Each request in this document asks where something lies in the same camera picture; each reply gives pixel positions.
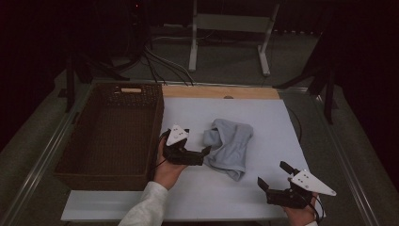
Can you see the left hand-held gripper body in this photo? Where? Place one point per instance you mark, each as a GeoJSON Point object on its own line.
{"type": "Point", "coordinates": [177, 136]}

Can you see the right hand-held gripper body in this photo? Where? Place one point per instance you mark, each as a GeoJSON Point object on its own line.
{"type": "Point", "coordinates": [309, 183]}

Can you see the light blue tank top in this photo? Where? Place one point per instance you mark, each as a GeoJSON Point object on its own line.
{"type": "Point", "coordinates": [230, 147]}

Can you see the brown wicker basket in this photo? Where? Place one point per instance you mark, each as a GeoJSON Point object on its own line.
{"type": "Point", "coordinates": [109, 141]}

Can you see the person's right hand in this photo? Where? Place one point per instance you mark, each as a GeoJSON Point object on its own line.
{"type": "Point", "coordinates": [301, 216]}

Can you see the person's left hand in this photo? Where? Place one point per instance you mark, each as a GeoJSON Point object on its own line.
{"type": "Point", "coordinates": [166, 174]}

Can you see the light wooden board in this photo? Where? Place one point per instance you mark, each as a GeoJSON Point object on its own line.
{"type": "Point", "coordinates": [200, 92]}

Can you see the white table mat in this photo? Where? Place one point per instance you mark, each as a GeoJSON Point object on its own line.
{"type": "Point", "coordinates": [219, 201]}

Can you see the black metal stand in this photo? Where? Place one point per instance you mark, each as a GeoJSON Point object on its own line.
{"type": "Point", "coordinates": [70, 88]}
{"type": "Point", "coordinates": [328, 94]}

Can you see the white power strip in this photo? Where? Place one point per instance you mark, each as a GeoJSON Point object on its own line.
{"type": "Point", "coordinates": [175, 25]}

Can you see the dark equipment with red light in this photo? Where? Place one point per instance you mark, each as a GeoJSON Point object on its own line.
{"type": "Point", "coordinates": [137, 25]}

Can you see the white metal stand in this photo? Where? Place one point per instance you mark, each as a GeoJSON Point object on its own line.
{"type": "Point", "coordinates": [232, 22]}

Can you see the metal table frame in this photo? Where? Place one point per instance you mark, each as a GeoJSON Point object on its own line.
{"type": "Point", "coordinates": [40, 163]}

